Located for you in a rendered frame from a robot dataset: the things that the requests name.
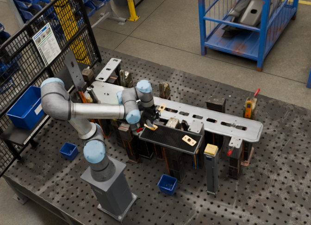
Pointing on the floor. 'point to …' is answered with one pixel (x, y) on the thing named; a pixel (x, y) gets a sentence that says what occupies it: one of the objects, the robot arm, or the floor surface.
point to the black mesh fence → (44, 59)
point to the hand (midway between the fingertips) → (150, 124)
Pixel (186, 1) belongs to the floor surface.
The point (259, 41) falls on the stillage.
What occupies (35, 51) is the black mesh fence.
